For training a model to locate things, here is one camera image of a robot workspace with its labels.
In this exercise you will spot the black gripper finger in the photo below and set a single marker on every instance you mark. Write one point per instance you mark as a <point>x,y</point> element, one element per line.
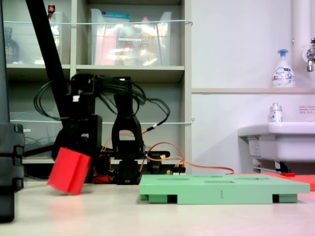
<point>57,147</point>

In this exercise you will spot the red cross columnar block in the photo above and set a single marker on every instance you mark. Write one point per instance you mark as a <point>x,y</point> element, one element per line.
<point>69,169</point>

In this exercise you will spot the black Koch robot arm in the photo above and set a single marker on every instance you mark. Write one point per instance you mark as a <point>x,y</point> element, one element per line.
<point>126,123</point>

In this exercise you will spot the thin black tripod strut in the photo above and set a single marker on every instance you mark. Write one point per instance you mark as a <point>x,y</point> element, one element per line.
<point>39,151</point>

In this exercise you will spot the beige shelf unit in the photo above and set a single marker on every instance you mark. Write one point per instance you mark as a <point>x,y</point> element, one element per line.
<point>130,71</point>

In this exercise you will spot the large clear plastic bin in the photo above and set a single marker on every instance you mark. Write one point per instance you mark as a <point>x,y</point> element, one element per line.
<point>128,49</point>

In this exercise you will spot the black tripod leg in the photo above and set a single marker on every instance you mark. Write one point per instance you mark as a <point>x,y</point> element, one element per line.
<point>46,41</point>

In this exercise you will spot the orange detergent bottle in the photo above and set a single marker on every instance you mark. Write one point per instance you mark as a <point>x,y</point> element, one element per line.
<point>145,44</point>

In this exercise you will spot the dark grey pole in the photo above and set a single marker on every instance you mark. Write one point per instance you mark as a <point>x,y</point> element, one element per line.
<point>3,61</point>

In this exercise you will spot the circuit board with green terminal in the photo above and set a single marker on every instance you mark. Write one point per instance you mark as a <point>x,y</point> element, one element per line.
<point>179,169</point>

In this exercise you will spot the dark glass bottle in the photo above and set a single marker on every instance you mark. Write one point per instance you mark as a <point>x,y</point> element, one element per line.
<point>11,49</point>

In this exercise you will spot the pouch with blue top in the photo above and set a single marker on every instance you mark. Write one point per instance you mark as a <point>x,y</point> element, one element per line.
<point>115,16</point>

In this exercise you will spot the brown bottle red cap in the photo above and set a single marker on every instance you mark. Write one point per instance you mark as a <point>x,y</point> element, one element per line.
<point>51,11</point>

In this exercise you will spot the green shape sorter board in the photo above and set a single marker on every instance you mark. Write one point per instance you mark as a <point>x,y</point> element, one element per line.
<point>197,191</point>

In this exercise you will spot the small clear sanitizer bottle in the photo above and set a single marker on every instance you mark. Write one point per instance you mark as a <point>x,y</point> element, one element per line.
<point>275,114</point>

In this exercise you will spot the white soap pump bottle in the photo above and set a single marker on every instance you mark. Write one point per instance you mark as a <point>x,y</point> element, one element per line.
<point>283,76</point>

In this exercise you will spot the white ceramic sink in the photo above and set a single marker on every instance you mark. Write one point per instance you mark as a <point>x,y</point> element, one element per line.
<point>290,142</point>

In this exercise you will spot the metal faucet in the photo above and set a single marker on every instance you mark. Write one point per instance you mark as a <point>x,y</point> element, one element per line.
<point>310,59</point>

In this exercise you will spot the red text wall sign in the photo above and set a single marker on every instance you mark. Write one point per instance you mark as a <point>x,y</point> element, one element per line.
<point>307,109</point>

